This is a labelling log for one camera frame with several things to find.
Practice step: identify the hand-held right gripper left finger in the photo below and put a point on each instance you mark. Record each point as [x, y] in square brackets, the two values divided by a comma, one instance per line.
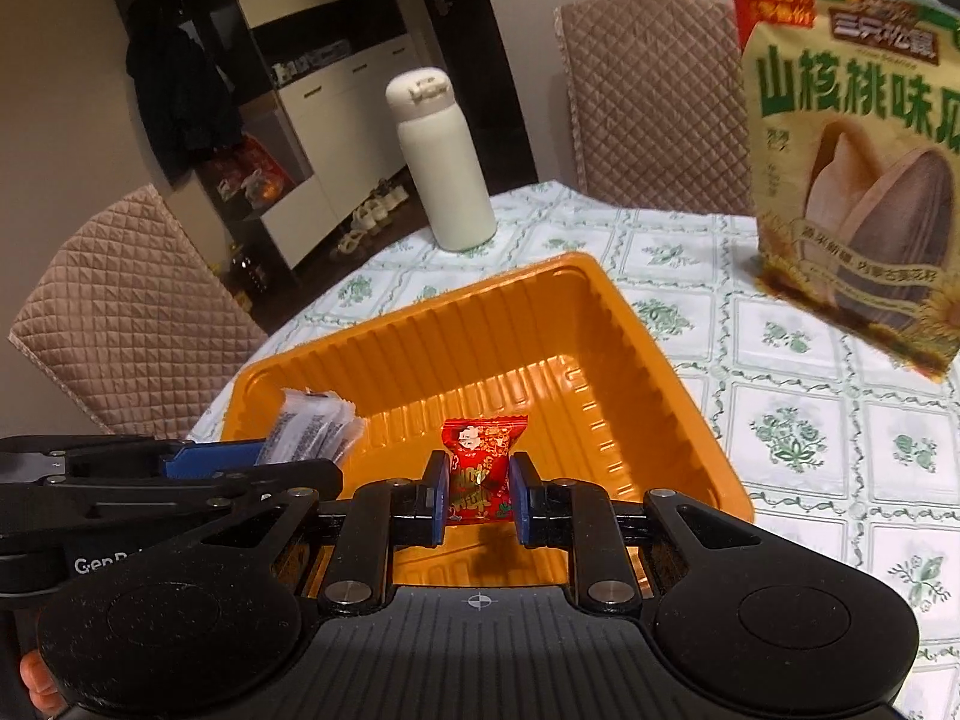
[441, 502]

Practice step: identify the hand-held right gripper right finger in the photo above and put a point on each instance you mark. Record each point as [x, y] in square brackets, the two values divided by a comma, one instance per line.
[523, 506]

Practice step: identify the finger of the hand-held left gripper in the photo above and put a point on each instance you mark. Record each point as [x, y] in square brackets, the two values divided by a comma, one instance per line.
[210, 460]
[300, 476]

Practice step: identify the white snack packet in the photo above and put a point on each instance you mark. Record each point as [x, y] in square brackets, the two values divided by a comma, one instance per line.
[307, 427]

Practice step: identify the red patterned candy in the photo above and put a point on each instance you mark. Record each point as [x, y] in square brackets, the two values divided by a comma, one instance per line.
[480, 465]

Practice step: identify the orange plastic tray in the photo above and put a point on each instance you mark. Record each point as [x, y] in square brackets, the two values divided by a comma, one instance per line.
[540, 330]

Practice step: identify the person's left hand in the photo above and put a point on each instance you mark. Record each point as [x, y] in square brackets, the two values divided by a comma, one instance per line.
[39, 682]

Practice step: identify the beige quilted chair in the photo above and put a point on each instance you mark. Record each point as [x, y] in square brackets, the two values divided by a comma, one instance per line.
[135, 300]

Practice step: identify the row of white slippers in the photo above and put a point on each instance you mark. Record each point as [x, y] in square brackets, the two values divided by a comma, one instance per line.
[371, 214]

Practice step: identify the red gift bag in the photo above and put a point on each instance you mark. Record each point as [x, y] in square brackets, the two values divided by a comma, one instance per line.
[251, 165]

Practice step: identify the white thermos bottle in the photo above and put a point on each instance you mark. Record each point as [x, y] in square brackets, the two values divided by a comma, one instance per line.
[442, 165]

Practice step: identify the black and white cabinet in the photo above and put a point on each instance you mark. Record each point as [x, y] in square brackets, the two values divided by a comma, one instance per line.
[337, 112]

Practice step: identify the black hanging jacket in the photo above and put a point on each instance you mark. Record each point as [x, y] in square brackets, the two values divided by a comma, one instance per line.
[176, 82]

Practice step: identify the quilted chair back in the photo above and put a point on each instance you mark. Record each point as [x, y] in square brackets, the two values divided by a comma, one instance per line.
[652, 105]

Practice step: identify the dark door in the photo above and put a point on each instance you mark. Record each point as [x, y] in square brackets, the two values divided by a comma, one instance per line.
[480, 52]

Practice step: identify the green sunflower seed bag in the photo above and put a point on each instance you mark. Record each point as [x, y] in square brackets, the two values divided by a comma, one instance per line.
[855, 165]

